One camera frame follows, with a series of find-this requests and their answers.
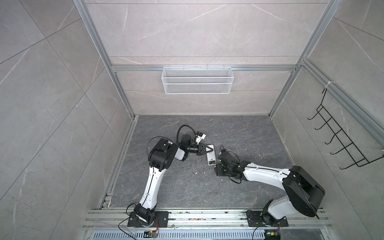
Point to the white remote control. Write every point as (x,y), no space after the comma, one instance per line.
(211,158)

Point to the black wire hook rack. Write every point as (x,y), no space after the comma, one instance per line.
(340,134)

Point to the aluminium frame profile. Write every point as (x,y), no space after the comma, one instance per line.
(90,26)

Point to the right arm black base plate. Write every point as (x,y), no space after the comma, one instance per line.
(260,219)

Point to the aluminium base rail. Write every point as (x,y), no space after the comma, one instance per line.
(202,219)

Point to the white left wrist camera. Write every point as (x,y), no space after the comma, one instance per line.
(199,137)

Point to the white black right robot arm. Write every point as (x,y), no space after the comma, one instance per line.
(303,193)

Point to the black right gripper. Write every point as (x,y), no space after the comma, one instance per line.
(218,170)

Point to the white wire mesh basket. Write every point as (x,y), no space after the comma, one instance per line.
(197,80)

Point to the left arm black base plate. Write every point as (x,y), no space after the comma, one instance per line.
(156,219)

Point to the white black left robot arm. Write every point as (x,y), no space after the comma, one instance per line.
(160,159)

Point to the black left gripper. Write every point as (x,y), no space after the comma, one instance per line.
(203,147)

